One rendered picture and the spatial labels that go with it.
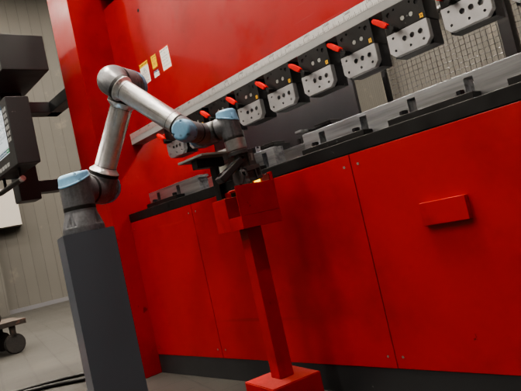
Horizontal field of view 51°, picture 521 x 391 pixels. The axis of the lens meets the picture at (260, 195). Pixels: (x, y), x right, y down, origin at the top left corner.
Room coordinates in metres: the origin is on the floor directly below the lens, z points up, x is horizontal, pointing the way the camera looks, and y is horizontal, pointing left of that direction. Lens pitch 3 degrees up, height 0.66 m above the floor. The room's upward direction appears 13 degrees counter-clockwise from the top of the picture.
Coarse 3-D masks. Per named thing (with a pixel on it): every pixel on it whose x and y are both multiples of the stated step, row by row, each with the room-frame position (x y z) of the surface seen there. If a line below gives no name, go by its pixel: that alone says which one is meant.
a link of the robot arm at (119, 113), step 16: (144, 80) 2.08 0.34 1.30; (112, 112) 2.05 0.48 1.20; (128, 112) 2.07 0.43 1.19; (112, 128) 2.06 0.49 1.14; (112, 144) 2.08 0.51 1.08; (96, 160) 2.10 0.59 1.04; (112, 160) 2.10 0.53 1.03; (96, 176) 2.08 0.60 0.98; (112, 176) 2.10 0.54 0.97; (112, 192) 2.14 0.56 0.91
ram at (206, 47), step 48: (144, 0) 2.76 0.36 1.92; (192, 0) 2.48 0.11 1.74; (240, 0) 2.25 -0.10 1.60; (288, 0) 2.06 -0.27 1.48; (336, 0) 1.90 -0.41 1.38; (384, 0) 1.76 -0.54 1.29; (144, 48) 2.83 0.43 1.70; (192, 48) 2.54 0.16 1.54; (240, 48) 2.30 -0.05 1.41; (192, 96) 2.59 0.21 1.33
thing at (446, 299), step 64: (448, 128) 1.56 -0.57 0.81; (512, 128) 1.43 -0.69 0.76; (320, 192) 1.96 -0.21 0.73; (384, 192) 1.76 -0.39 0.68; (448, 192) 1.60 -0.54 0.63; (512, 192) 1.46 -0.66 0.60; (192, 256) 2.61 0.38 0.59; (320, 256) 2.01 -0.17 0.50; (384, 256) 1.80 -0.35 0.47; (448, 256) 1.63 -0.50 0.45; (512, 256) 1.49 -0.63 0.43; (192, 320) 2.70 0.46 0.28; (256, 320) 2.34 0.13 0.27; (320, 320) 2.06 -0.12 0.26; (384, 320) 1.85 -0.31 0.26; (448, 320) 1.67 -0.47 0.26; (512, 320) 1.53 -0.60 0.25; (384, 384) 1.90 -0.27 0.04; (448, 384) 1.71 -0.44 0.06; (512, 384) 1.56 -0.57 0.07
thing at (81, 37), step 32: (64, 0) 2.95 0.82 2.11; (96, 0) 3.06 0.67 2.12; (64, 32) 3.01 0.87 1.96; (96, 32) 3.03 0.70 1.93; (64, 64) 3.07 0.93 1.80; (96, 64) 3.00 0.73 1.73; (96, 96) 2.98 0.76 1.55; (96, 128) 2.95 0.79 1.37; (128, 128) 3.08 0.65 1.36; (128, 160) 3.05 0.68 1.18; (160, 160) 3.19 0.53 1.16; (128, 192) 3.02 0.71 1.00; (128, 224) 3.00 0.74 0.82; (128, 256) 2.97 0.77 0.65; (128, 288) 2.94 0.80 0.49
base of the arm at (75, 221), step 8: (72, 208) 1.96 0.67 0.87; (80, 208) 1.97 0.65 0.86; (88, 208) 1.98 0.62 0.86; (64, 216) 1.99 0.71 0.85; (72, 216) 1.96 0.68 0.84; (80, 216) 1.96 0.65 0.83; (88, 216) 1.97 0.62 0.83; (96, 216) 2.01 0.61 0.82; (64, 224) 1.98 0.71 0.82; (72, 224) 1.97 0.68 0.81; (80, 224) 1.95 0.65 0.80; (88, 224) 1.96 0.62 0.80; (96, 224) 1.98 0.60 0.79; (104, 224) 2.03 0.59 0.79; (64, 232) 1.97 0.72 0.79; (72, 232) 1.95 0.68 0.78; (80, 232) 1.95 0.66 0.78
